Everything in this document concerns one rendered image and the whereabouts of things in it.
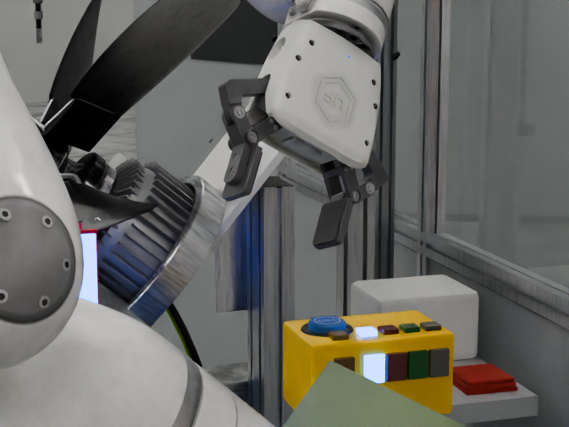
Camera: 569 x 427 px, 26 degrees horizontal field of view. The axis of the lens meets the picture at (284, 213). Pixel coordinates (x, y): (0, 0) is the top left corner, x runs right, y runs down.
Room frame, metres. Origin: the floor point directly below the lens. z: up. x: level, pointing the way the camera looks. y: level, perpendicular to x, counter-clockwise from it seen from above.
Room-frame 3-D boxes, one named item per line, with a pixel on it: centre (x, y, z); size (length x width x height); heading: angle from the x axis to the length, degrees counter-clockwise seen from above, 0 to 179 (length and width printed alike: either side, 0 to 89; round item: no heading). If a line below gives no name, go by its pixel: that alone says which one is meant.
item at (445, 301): (1.88, -0.20, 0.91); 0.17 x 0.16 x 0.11; 107
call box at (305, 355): (1.27, -0.09, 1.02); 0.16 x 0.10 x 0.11; 107
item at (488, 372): (1.71, -0.28, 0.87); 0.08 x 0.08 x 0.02; 15
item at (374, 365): (1.21, -0.09, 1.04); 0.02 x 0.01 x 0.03; 107
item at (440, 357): (1.24, -0.16, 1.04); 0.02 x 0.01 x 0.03; 107
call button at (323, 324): (1.25, -0.05, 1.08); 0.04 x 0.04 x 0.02
